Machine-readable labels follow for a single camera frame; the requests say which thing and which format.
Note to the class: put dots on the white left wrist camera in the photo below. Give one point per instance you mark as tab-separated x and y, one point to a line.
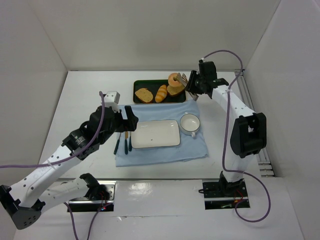
111	100

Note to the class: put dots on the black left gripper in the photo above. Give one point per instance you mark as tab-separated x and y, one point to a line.
128	118

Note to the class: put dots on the dark green tray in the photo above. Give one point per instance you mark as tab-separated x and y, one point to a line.
152	85

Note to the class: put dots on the white bowl with handles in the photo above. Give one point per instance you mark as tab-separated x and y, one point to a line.
189	124

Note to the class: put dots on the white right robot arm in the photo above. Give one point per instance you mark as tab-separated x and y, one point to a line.
245	130

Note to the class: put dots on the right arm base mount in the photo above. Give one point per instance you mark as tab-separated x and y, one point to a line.
215	198

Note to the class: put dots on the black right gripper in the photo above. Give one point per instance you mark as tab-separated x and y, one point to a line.
192	82

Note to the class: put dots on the brown bread slice right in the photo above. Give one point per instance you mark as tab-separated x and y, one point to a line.
175	91

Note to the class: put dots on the golden bread roll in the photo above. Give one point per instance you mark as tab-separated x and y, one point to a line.
161	94

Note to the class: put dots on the brown bread slice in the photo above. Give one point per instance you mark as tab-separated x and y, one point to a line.
175	91
144	95

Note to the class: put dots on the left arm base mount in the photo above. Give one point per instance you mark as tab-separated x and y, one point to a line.
101	197

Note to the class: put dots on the gold spoon green handle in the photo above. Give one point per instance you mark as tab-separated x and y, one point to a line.
130	142

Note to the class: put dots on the gold knife green handle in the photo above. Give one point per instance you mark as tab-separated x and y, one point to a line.
126	143

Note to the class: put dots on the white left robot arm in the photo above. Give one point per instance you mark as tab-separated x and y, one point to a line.
26	200

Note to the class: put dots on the white rectangular plate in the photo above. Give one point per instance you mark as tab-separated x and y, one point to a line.
156	134

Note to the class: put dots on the metal tongs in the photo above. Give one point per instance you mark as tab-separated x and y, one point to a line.
182	78

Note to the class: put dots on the pink glazed donut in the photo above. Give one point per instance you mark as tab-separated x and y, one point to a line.
173	80

